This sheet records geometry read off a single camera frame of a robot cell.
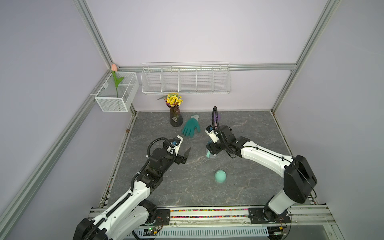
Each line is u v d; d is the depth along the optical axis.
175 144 0.64
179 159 0.69
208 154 0.84
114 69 0.90
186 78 0.99
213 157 0.94
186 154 0.69
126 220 0.55
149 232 0.72
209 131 0.76
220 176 0.84
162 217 0.74
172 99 0.94
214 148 0.77
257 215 0.74
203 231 0.71
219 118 1.16
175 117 1.05
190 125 1.11
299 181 0.44
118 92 0.88
